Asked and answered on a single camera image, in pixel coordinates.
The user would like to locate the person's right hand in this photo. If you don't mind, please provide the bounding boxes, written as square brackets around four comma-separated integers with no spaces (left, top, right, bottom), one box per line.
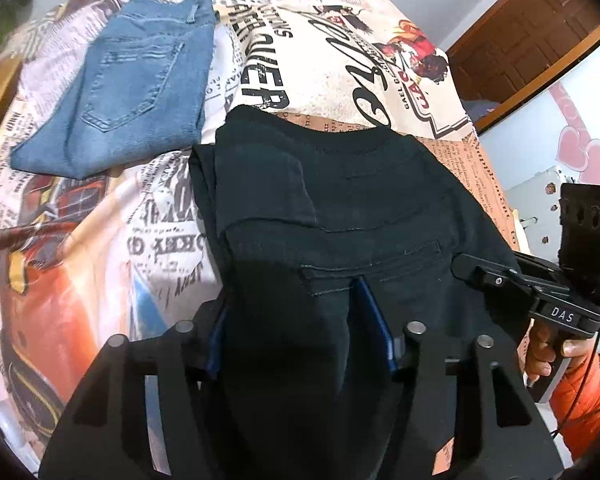
[522,319,600,385]

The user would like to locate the pink heart wall decor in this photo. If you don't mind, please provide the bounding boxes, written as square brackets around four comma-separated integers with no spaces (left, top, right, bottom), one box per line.
[547,85,600,192]

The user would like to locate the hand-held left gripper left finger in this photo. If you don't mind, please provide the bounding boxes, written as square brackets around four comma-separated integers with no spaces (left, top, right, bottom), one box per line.
[37,300,231,480]

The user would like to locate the blue jeans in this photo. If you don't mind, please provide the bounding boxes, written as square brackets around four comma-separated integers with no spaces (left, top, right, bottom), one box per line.
[10,0,218,178]

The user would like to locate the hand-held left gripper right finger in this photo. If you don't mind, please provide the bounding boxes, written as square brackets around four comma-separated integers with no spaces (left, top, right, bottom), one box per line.
[350,277,563,480]

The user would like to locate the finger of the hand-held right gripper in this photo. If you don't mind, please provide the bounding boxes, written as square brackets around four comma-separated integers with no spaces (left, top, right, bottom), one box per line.
[451,253,571,302]

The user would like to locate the brown wooden door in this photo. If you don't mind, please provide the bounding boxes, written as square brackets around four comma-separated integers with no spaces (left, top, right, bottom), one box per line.
[447,0,600,133]

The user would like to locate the black pants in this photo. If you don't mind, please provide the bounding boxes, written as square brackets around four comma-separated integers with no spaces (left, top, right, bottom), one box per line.
[187,105,531,480]

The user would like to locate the newspaper printed blanket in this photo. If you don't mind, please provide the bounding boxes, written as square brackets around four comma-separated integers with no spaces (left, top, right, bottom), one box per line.
[0,0,526,480]

